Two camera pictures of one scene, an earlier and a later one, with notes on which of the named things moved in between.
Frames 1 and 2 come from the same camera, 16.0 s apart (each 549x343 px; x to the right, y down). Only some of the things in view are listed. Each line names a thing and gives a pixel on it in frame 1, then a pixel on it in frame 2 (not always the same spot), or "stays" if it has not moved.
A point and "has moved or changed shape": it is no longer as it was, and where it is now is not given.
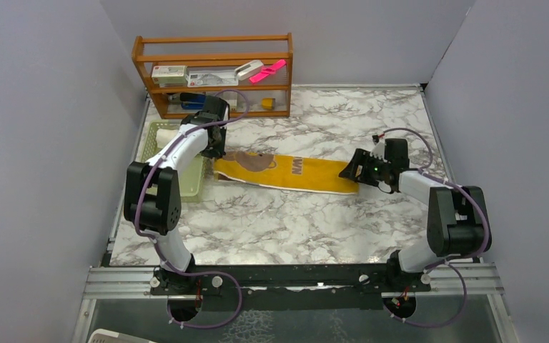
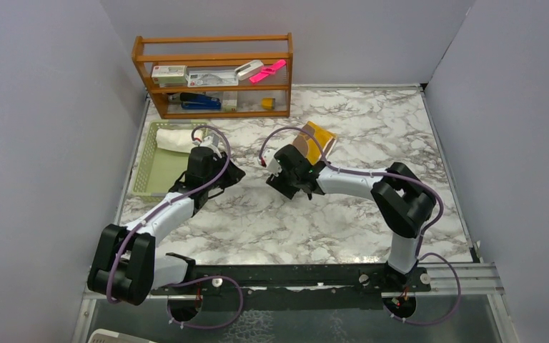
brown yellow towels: (296, 172) has moved or changed shape
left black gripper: (219, 151) -> (233, 175)
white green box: (169, 76) stays
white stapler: (248, 69) stays
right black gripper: (361, 157) -> (279, 183)
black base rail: (289, 286) stays
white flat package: (211, 78) stays
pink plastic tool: (268, 71) stays
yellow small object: (268, 103) stays
